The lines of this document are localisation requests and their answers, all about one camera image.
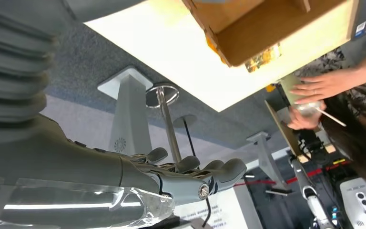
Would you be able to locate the person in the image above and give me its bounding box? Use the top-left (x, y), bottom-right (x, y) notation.
top-left (287, 28), bottom-right (366, 203)

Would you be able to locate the tan wooden panel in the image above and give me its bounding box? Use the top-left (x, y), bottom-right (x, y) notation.
top-left (264, 99), bottom-right (312, 163)

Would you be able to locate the white drinking straw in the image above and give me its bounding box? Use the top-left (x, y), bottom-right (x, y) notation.
top-left (315, 107), bottom-right (347, 128)

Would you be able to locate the clear plastic guard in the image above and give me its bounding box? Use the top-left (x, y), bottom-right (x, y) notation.
top-left (0, 177), bottom-right (176, 229)

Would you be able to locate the red barrier belt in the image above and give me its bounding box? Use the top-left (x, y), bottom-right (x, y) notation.
top-left (233, 159), bottom-right (351, 187)

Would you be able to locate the grey kiosk stand swirl logo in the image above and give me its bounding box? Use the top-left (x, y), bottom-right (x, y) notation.
top-left (97, 65), bottom-right (214, 229)

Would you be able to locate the cardboard divider box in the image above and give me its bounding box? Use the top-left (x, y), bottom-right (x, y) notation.
top-left (182, 0), bottom-right (354, 68)

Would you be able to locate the white device with round buttons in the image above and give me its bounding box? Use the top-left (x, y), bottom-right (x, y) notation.
top-left (339, 177), bottom-right (366, 229)

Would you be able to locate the white sign board with text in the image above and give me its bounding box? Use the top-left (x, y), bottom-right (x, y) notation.
top-left (173, 186), bottom-right (264, 229)

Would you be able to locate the chrome stanchion post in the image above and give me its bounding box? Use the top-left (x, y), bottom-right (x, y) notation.
top-left (145, 83), bottom-right (183, 165)

